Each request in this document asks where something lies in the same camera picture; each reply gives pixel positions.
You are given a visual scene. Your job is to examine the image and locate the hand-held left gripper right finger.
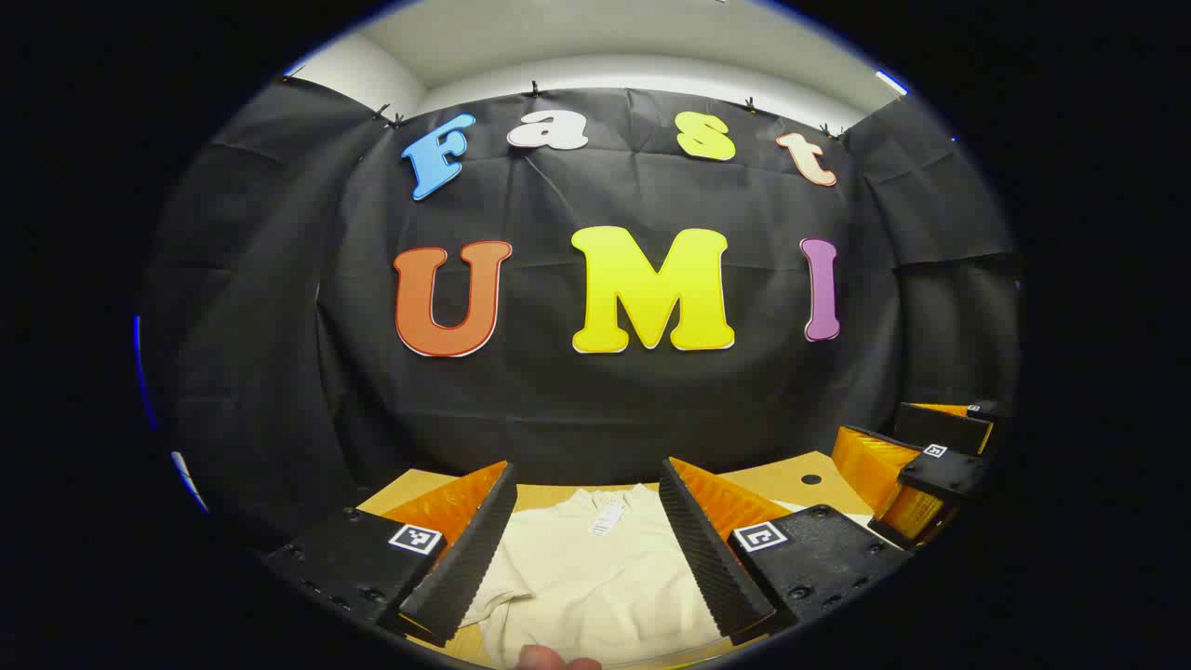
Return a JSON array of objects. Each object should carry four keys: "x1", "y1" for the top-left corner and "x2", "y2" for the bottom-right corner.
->
[{"x1": 659, "y1": 455, "x2": 913, "y2": 647}]

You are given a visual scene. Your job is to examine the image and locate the cream sweatshirt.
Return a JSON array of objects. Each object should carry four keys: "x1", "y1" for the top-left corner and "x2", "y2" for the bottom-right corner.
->
[{"x1": 461, "y1": 482, "x2": 727, "y2": 670}]

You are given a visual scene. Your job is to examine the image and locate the black backdrop cloth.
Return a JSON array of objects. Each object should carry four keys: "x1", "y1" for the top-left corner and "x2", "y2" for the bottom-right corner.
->
[{"x1": 140, "y1": 76, "x2": 1024, "y2": 550}]

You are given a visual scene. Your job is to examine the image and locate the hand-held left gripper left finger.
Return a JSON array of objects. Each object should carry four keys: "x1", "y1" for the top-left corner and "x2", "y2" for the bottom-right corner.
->
[{"x1": 263, "y1": 460, "x2": 519, "y2": 648}]

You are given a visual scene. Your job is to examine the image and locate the white desk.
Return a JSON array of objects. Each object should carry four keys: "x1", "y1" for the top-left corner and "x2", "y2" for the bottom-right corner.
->
[{"x1": 170, "y1": 450, "x2": 212, "y2": 515}]

